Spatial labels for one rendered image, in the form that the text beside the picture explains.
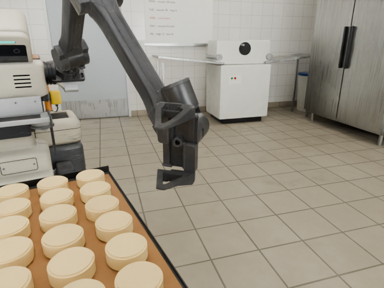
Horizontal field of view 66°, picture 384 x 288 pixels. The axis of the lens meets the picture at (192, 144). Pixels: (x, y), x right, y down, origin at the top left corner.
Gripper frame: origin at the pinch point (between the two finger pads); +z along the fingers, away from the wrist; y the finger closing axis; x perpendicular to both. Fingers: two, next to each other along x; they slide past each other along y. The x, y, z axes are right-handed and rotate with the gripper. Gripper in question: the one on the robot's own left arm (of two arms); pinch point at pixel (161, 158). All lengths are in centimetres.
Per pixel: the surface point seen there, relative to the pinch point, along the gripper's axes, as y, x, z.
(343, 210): 99, -70, -171
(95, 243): 8.4, 5.0, 11.2
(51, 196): 6.6, 16.7, 5.4
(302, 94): 72, -56, -513
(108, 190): 6.8, 9.5, 0.6
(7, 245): 6.5, 13.3, 16.6
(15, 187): 6.7, 24.7, 4.6
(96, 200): 6.5, 9.0, 4.4
